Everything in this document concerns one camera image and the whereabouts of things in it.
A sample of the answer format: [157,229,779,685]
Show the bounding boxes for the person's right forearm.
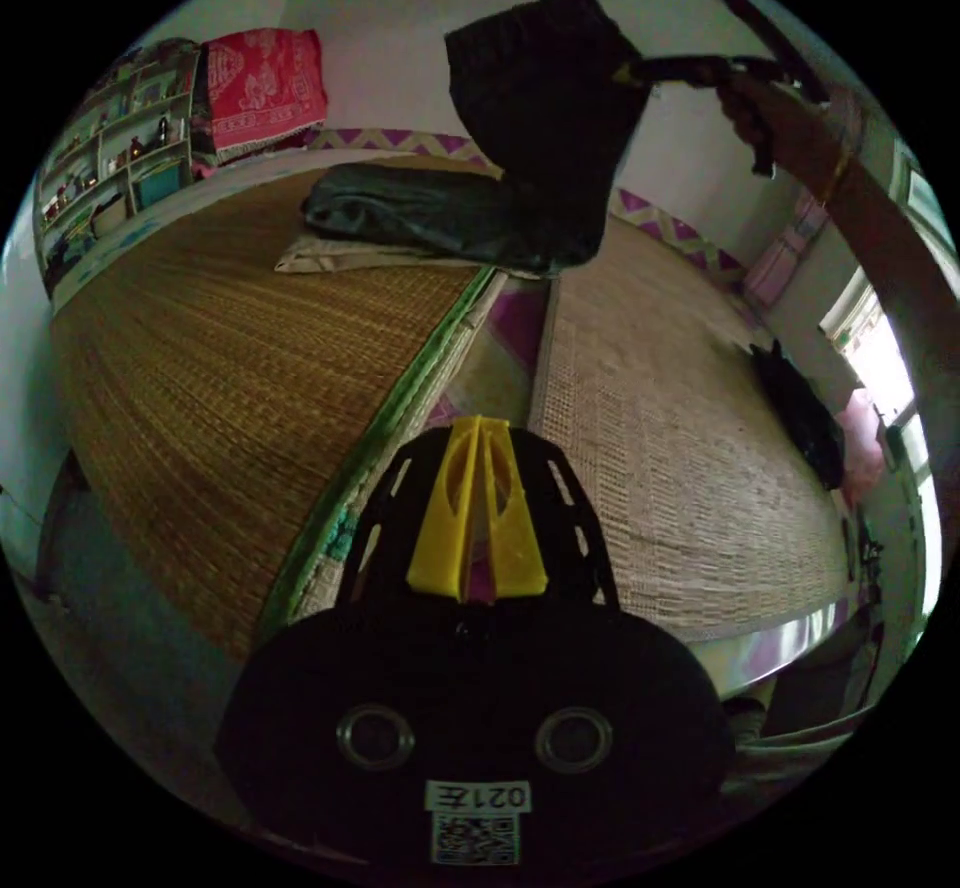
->
[821,119,960,417]

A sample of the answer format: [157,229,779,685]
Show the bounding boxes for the red patterned blanket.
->
[200,27,330,163]

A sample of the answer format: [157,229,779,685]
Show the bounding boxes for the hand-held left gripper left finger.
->
[407,415,482,598]

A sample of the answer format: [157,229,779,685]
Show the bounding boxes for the window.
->
[818,152,943,454]

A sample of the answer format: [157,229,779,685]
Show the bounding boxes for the bed with woven mats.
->
[44,126,860,679]

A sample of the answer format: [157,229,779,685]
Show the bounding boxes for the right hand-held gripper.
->
[612,53,808,178]

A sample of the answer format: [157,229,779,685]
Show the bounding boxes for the person's right hand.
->
[716,70,858,193]

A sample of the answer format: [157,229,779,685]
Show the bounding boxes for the pink pillow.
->
[834,387,888,486]

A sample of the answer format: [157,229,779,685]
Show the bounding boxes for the black trousers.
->
[443,0,651,276]

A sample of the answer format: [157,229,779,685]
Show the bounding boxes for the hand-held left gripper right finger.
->
[479,417,549,600]

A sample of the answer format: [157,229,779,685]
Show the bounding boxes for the white shelf with small items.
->
[33,40,202,298]

